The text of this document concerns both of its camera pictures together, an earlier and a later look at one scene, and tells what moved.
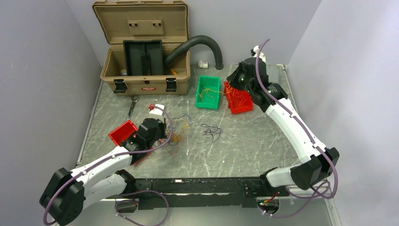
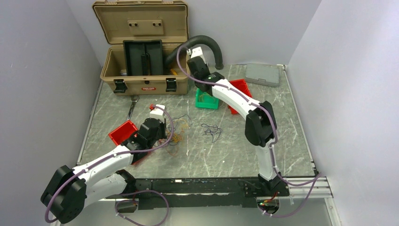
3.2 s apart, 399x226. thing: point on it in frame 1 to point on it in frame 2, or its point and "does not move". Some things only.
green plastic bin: x=207 y=92 does not move
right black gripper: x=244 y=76 to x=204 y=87
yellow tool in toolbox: x=173 y=72 does not move
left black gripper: x=163 y=126 does not move
